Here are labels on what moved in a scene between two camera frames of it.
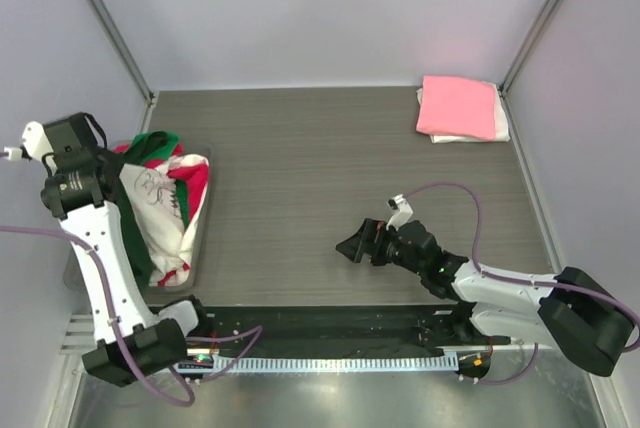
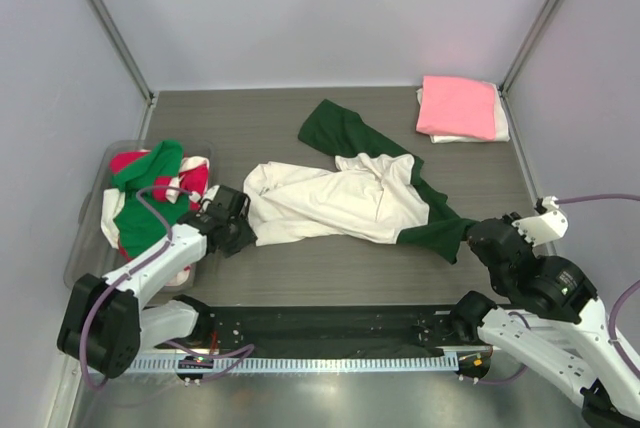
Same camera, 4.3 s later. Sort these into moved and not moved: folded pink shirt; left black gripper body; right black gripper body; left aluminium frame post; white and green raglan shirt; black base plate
Moved: left black gripper body; right black gripper body; white and green raglan shirt
Not moved: black base plate; folded pink shirt; left aluminium frame post
